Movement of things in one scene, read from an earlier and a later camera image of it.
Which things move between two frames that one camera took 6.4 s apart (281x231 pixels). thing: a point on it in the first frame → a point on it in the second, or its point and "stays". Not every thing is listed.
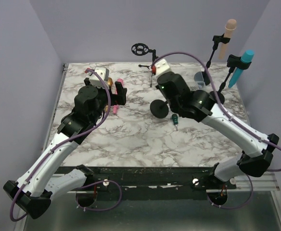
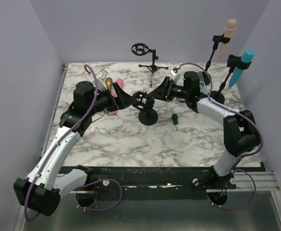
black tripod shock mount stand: [140, 49] stays
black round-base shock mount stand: [159, 109] → [144, 102]
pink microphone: [115, 108] stays
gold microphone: [109, 83] stays
